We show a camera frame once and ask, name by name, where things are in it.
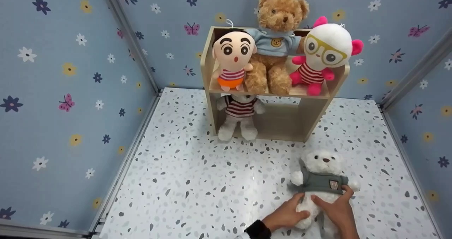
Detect person's right hand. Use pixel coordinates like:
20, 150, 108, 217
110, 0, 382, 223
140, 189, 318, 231
310, 185, 357, 231

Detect person's left hand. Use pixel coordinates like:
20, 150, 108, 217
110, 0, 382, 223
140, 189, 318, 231
262, 192, 311, 232

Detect white teddy bear grey hoodie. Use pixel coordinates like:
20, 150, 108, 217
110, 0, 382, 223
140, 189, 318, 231
287, 149, 361, 239

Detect person's right forearm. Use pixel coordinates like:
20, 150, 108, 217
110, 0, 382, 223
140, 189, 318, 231
335, 225, 361, 239

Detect black wrist band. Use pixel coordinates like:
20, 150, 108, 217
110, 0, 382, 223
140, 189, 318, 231
244, 220, 272, 239

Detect light wooden shelf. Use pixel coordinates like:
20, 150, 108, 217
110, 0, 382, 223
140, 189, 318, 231
200, 26, 350, 143

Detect white plush striped shirt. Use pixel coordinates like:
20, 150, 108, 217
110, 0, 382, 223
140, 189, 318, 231
216, 94, 266, 142

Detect cartoon boy plush doll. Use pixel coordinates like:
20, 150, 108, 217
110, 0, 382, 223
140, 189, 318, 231
211, 29, 257, 92

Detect white plush pink ears glasses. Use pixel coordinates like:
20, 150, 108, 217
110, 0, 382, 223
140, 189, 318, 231
290, 16, 364, 96

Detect brown teddy bear blue shirt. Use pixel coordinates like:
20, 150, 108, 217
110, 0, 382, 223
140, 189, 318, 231
244, 0, 310, 95

